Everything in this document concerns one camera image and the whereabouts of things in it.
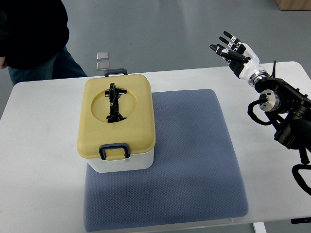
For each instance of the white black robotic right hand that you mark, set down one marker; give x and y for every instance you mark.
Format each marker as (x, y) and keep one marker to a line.
(241, 58)

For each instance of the yellow box lid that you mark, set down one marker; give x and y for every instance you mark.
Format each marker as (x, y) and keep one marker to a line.
(116, 110)

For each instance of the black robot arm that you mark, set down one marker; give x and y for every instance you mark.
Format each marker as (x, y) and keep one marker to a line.
(289, 111)

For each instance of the white storage box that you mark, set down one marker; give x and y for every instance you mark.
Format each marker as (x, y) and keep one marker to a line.
(117, 162)

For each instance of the wooden furniture corner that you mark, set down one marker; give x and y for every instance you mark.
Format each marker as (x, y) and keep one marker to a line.
(294, 5)

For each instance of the blue grey cushion mat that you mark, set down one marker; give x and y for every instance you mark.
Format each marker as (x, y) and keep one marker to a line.
(195, 175)

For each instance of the upper floor socket plate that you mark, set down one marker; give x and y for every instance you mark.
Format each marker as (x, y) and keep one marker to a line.
(102, 56)

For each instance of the white table leg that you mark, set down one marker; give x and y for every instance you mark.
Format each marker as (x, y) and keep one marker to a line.
(259, 227)

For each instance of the black clamp at table edge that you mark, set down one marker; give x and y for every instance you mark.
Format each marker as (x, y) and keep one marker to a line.
(301, 220)

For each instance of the person in dark clothes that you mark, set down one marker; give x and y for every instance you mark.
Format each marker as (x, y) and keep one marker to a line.
(33, 39)

